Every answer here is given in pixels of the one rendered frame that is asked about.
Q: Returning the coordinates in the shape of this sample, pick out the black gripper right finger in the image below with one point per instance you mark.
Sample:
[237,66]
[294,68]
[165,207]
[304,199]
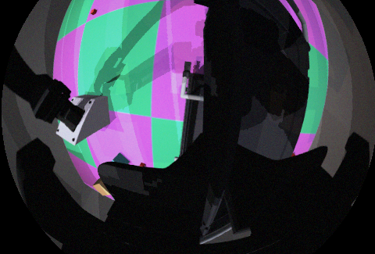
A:
[255,180]

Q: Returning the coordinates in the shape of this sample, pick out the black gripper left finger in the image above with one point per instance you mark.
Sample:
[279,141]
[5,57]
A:
[182,185]

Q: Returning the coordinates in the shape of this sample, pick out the teal cube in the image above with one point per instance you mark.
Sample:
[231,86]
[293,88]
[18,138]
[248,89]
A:
[121,159]

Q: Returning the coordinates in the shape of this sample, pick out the tan cube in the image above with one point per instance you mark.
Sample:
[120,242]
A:
[99,185]

